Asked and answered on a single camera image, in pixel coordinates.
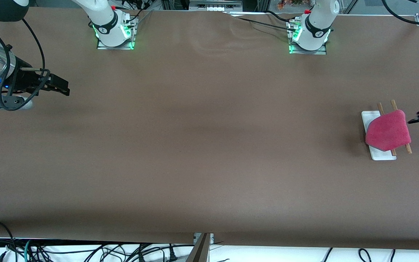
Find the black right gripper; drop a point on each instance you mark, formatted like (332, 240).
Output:
(23, 78)

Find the grey and pink towel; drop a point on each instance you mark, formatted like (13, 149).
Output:
(389, 131)

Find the wooden chopsticks pair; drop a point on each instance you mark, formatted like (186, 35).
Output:
(394, 104)

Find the brown table cover sheet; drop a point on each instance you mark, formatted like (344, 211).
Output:
(209, 163)

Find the white power strip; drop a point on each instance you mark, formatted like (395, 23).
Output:
(218, 8)

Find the orange background items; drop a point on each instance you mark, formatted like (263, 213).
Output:
(289, 3)

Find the brown wooden beam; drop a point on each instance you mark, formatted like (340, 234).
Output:
(199, 251)

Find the white rack base plate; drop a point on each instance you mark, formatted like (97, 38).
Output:
(366, 119)

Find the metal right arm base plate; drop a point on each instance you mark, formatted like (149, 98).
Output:
(115, 46)

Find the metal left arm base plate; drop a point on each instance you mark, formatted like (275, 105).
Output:
(307, 51)

